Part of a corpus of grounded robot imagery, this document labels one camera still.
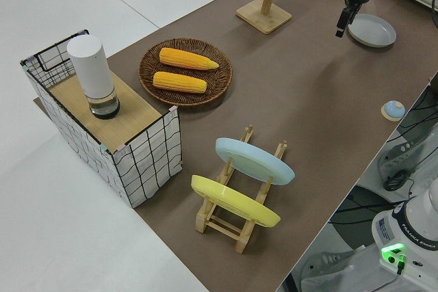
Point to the gray plate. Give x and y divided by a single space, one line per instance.
373 30

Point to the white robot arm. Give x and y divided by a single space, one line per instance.
417 237

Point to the light blue plate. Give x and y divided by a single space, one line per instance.
253 160

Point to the yellow plate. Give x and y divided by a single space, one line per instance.
232 199

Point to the wooden plate rack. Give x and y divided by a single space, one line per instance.
222 227

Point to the brown table mat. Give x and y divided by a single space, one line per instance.
308 100

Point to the small blue bell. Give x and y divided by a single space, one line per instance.
393 110

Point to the white power strip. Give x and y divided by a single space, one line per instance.
407 150

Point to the brown wicker basket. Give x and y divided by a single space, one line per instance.
219 83

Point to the yellow corn cob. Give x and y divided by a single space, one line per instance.
186 59
179 82

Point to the white cylinder with glass base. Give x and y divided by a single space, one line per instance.
90 66

